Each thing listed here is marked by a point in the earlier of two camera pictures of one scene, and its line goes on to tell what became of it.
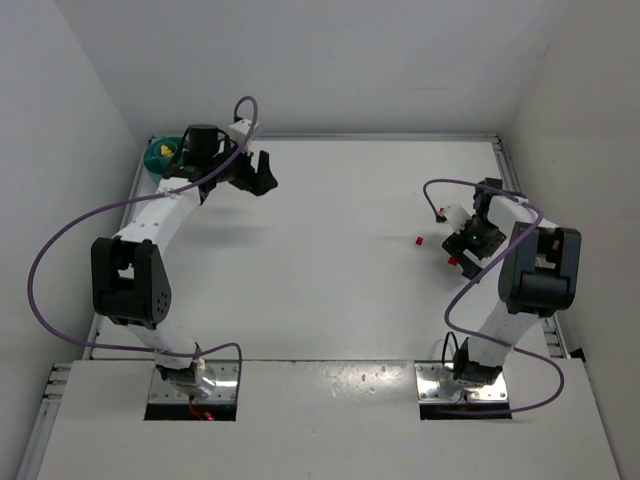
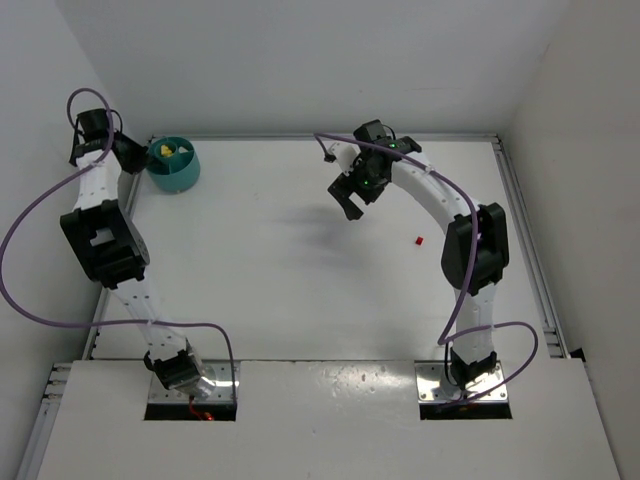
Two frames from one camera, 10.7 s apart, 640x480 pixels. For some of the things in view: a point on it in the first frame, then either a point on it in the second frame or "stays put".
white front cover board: [328, 420] stays put
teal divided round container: [159, 154] stays put
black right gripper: [470, 255] → [347, 189]
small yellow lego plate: [165, 150] stays put
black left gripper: [248, 174] → [80, 151]
